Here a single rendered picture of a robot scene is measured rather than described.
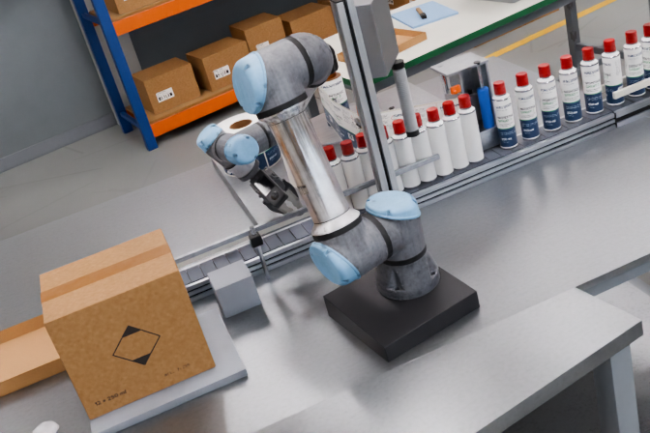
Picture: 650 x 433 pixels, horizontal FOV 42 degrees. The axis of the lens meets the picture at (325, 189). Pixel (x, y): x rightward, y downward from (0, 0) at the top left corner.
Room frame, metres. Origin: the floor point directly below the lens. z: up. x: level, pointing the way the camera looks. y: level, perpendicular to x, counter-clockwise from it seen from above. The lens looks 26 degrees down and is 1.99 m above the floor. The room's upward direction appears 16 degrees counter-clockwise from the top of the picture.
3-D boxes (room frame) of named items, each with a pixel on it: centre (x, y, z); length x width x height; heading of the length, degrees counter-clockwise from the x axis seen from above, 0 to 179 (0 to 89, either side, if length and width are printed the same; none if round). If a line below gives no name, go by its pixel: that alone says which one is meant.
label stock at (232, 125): (2.67, 0.21, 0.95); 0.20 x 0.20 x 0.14
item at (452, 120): (2.22, -0.40, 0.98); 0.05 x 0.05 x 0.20
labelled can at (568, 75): (2.31, -0.78, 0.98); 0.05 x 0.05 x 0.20
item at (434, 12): (4.10, -0.70, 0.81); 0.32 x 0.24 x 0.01; 9
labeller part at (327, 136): (2.77, -0.12, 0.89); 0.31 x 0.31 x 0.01
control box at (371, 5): (2.09, -0.21, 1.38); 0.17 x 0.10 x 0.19; 158
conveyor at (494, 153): (2.15, -0.08, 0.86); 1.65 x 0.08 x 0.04; 103
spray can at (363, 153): (2.17, -0.14, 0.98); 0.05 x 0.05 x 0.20
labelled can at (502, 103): (2.26, -0.56, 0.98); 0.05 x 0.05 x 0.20
